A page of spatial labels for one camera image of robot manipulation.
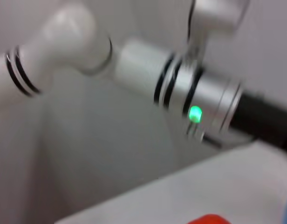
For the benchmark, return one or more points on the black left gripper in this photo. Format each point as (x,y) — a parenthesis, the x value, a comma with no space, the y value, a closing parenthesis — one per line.
(262,116)

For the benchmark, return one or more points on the orange fruit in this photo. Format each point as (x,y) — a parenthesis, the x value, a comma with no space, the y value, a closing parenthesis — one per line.
(208,219)

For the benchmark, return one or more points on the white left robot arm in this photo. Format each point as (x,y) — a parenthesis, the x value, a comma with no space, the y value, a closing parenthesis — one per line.
(138,70)

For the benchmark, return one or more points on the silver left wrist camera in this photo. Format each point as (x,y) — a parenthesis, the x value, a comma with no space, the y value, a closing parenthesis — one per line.
(218,16)

